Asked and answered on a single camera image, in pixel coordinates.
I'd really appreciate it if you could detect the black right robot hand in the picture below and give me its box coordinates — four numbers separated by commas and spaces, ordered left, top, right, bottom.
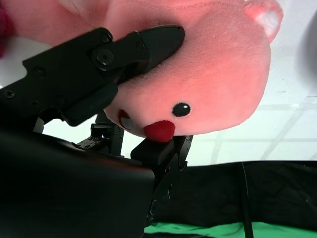
0, 24, 193, 238

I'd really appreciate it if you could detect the pink plush pig doll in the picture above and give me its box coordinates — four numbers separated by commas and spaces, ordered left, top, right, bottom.
0, 0, 284, 144

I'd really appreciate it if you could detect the black cable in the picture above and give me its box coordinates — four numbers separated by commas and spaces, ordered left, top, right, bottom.
239, 162, 255, 238

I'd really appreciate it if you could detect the green cloth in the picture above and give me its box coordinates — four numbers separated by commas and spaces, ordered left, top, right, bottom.
143, 221, 317, 238

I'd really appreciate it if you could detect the black backdrop cloth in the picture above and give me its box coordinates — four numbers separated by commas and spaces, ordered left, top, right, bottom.
146, 160, 317, 228

